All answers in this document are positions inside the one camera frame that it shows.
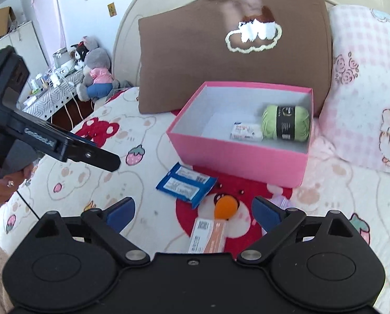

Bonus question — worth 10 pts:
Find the pink cardboard box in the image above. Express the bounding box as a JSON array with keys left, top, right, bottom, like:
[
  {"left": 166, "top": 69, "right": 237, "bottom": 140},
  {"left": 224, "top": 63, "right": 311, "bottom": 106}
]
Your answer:
[{"left": 166, "top": 81, "right": 314, "bottom": 188}]

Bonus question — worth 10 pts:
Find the white cabinet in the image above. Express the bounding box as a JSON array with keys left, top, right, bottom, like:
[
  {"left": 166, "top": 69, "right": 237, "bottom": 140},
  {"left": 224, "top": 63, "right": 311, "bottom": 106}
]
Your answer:
[{"left": 0, "top": 20, "right": 51, "bottom": 82}]

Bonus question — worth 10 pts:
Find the pink checked pillow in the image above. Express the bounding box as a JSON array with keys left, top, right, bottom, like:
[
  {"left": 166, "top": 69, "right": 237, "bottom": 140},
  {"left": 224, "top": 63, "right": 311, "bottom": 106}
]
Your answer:
[{"left": 318, "top": 5, "right": 390, "bottom": 175}]

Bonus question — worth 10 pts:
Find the person's left hand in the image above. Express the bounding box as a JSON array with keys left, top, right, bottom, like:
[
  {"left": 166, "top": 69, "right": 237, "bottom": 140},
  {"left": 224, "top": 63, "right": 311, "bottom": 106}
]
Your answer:
[{"left": 0, "top": 157, "right": 35, "bottom": 205}]

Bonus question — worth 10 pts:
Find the small white tissue packet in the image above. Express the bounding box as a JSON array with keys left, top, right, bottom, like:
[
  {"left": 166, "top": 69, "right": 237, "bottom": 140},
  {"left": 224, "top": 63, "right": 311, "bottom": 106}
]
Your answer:
[{"left": 230, "top": 122, "right": 264, "bottom": 143}]

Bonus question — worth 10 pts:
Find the green yarn ball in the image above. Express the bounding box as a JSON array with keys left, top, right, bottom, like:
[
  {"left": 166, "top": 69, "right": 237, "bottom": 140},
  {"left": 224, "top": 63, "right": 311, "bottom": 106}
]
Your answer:
[{"left": 262, "top": 104, "right": 311, "bottom": 142}]

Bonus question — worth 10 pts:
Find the black and white plush toy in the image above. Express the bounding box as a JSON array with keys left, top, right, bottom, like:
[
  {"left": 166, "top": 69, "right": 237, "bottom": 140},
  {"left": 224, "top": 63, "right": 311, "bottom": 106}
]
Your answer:
[{"left": 70, "top": 41, "right": 91, "bottom": 71}]

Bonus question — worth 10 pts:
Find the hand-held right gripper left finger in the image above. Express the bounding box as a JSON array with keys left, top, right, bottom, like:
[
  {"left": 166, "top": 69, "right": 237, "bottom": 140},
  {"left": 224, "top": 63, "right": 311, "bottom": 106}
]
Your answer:
[{"left": 34, "top": 198, "right": 150, "bottom": 266}]

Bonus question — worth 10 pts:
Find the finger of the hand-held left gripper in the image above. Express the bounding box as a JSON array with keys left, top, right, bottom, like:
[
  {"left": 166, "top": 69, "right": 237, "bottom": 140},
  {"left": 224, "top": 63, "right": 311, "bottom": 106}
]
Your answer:
[{"left": 65, "top": 133, "right": 121, "bottom": 172}]

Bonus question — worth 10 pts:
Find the white and orange mask pack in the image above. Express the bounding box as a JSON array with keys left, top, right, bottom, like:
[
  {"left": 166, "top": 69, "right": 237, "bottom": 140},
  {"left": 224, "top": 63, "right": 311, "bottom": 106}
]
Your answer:
[{"left": 188, "top": 217, "right": 228, "bottom": 255}]

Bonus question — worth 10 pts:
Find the blue wet wipes pack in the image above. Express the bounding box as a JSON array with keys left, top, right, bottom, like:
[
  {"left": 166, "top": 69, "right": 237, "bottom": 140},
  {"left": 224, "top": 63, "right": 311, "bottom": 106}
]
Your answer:
[{"left": 156, "top": 162, "right": 218, "bottom": 209}]

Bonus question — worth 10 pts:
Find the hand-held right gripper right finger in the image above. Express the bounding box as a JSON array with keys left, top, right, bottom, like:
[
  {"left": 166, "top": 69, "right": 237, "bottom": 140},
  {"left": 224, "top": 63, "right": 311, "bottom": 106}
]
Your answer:
[{"left": 237, "top": 196, "right": 358, "bottom": 266}]

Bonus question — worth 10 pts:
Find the grey plush rabbit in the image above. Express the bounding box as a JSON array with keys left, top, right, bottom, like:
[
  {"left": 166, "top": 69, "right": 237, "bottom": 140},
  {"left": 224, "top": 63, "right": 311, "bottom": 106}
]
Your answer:
[{"left": 76, "top": 36, "right": 115, "bottom": 103}]

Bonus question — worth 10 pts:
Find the patterned cloth nightstand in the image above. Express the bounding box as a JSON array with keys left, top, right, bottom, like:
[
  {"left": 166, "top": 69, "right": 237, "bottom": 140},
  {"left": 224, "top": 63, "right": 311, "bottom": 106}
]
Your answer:
[{"left": 22, "top": 70, "right": 84, "bottom": 121}]

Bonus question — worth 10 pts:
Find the pink curtain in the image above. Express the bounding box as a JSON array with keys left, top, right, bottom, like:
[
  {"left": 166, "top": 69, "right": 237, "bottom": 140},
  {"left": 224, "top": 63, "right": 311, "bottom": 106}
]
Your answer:
[{"left": 31, "top": 0, "right": 68, "bottom": 49}]

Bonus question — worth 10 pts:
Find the brown pillow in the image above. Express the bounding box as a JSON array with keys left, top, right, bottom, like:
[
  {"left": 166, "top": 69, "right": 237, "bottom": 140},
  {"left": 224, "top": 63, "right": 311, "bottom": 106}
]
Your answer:
[{"left": 138, "top": 0, "right": 333, "bottom": 118}]

